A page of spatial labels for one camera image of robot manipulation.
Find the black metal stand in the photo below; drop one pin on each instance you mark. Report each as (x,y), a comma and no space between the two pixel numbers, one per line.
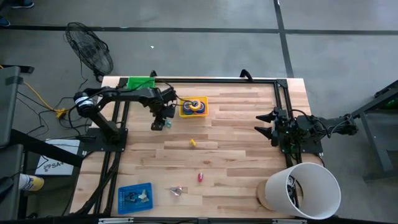
(371,140)

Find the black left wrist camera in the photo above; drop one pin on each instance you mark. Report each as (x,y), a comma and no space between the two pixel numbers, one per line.
(170,111)

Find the black floor fan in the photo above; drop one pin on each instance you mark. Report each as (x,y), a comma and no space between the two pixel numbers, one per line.
(90,49)

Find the black staple remover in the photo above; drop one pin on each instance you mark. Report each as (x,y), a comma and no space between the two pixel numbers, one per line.
(133,197)

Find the yellow white spray can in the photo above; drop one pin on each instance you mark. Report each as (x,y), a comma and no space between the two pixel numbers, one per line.
(34,183)

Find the yellow mini stapler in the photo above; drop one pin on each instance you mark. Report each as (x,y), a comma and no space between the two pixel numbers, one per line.
(193,143)

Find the white printed box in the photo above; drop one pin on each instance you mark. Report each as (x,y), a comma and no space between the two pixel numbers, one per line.
(56,165)

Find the boxy red mini stapler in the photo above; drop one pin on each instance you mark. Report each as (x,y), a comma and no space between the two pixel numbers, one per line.
(200,178)

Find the person's shoe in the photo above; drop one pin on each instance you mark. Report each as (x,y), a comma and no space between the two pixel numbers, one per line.
(23,3)
(3,21)

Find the silver bracket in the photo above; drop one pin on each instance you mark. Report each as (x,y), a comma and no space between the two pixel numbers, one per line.
(289,221)
(116,220)

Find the yellow tape roll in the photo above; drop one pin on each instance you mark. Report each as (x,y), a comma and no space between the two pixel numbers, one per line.
(199,105)

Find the white staple remover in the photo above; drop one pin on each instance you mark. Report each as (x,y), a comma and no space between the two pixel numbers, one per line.
(143,194)

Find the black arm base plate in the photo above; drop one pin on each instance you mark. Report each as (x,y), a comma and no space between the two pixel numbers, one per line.
(91,143)
(314,149)

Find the blue plastic basket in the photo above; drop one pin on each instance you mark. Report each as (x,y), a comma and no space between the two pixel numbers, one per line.
(124,208)

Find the green plastic basket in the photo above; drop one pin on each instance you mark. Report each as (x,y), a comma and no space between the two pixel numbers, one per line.
(140,82)

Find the indigo tape roll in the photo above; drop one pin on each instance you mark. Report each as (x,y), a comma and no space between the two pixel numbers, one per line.
(185,107)

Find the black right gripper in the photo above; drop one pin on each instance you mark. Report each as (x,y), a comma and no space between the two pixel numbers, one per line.
(283,130)

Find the light blue tape roll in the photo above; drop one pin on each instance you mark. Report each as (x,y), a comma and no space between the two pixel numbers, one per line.
(189,113)

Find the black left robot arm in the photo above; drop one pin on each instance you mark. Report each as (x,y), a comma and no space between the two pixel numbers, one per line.
(124,93)

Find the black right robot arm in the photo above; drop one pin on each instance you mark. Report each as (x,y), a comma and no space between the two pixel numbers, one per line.
(339,124)

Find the black diagonal stand beam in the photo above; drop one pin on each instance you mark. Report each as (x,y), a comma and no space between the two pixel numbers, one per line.
(46,147)

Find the grey cart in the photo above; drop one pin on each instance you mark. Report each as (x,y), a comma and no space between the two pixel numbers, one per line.
(9,180)
(9,102)

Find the black extrusion table frame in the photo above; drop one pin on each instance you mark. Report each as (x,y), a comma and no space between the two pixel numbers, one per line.
(217,81)

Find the yellow plastic basket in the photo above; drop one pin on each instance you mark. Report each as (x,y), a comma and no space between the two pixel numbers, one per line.
(192,116)

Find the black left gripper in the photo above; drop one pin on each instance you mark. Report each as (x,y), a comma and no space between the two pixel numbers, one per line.
(159,110)

